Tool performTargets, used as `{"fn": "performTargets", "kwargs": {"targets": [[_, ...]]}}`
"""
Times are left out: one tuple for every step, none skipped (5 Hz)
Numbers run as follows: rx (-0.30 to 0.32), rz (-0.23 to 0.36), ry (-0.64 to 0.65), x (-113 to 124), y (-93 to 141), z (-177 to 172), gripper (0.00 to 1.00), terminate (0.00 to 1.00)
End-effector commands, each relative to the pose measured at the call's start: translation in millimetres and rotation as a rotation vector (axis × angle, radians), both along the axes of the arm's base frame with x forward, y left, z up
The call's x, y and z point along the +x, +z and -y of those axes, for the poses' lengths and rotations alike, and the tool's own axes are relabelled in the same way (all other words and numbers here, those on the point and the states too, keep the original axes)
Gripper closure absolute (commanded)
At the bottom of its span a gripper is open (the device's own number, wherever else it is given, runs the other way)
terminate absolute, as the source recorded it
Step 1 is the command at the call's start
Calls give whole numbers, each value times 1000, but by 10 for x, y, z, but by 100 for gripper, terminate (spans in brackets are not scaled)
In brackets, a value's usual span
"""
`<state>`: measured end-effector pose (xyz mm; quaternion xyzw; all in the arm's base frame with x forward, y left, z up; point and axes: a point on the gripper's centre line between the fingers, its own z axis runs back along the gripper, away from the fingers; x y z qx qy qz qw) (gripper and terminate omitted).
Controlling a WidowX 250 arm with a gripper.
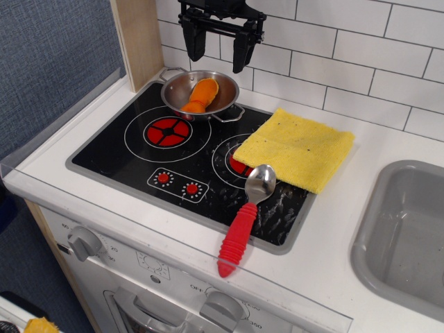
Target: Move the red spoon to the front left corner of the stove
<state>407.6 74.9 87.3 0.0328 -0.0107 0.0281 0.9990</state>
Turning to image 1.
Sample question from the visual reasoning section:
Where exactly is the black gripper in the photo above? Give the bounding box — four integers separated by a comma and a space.
179, 1, 266, 74

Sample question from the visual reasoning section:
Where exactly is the red handled metal spoon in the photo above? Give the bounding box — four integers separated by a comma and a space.
217, 164, 277, 278

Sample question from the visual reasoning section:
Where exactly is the black toy stove top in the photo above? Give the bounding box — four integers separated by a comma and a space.
65, 80, 314, 256

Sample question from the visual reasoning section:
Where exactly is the silver metal pan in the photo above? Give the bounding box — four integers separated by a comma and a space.
160, 67, 245, 123

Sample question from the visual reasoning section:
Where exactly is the yellow cloth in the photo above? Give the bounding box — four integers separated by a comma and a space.
233, 108, 355, 194

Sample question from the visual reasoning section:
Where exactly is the grey left oven knob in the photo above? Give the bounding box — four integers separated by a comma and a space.
68, 226, 102, 262

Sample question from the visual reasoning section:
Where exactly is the grey oven knob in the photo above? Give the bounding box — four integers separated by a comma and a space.
68, 226, 102, 262
199, 291, 244, 332

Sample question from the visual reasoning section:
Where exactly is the white toy oven front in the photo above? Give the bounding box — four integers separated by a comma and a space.
42, 208, 352, 332

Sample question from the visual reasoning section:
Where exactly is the grey right oven knob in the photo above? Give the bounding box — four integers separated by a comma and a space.
199, 291, 244, 332

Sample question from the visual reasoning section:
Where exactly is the grey sink basin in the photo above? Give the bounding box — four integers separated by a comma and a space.
351, 160, 443, 321

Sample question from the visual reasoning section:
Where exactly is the yellow object bottom left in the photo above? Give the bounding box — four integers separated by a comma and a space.
24, 317, 60, 333

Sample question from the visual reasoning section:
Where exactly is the wooden side post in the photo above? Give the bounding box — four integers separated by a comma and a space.
110, 0, 164, 92

